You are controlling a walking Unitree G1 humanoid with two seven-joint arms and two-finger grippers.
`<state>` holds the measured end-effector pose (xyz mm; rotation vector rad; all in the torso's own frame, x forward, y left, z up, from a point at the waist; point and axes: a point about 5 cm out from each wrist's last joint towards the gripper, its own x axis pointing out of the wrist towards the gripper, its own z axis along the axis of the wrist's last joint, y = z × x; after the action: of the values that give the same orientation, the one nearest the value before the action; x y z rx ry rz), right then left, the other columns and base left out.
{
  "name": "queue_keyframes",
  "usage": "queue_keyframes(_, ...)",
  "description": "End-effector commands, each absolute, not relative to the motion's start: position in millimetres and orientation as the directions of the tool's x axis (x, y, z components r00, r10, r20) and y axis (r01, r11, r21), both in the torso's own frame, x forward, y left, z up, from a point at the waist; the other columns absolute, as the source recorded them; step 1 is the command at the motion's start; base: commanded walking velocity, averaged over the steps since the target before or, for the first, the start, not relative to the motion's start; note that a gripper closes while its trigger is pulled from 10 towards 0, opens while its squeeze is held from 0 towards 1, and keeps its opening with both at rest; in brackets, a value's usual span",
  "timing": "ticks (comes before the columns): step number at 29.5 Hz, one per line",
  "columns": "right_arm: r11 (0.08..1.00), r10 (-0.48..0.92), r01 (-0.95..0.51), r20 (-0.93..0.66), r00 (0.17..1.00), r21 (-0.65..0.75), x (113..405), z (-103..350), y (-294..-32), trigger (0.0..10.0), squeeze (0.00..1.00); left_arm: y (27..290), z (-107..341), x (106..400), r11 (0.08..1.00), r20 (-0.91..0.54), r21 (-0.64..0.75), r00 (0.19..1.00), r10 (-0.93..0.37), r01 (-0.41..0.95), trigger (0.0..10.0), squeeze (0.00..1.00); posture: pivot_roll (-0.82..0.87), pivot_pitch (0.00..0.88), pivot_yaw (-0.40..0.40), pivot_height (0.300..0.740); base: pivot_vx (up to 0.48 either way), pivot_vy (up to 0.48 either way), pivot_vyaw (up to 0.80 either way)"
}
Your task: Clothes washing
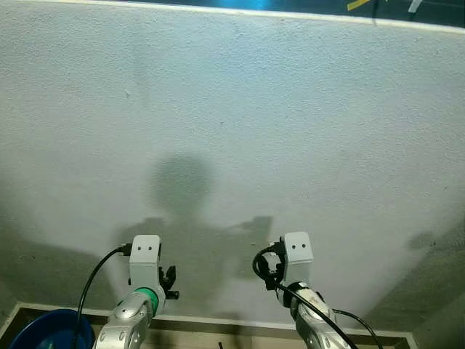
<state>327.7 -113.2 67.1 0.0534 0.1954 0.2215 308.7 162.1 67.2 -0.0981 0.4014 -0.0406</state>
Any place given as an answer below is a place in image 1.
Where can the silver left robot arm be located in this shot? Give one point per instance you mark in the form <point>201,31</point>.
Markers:
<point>123,320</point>

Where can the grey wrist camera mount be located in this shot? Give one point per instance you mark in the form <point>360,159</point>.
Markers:
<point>144,256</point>
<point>297,254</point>

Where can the blue plastic basin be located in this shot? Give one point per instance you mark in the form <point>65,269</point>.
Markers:
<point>43,333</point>

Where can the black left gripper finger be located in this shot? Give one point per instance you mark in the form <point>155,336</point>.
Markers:
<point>171,275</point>

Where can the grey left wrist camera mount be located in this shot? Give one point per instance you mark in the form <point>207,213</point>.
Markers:
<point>144,256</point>

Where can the yellow tape strip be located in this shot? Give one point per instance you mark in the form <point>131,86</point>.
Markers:
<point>356,4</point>

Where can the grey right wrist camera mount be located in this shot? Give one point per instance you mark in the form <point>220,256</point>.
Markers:
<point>297,254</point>

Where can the white tape strip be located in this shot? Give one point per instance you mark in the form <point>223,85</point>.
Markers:
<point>414,6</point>

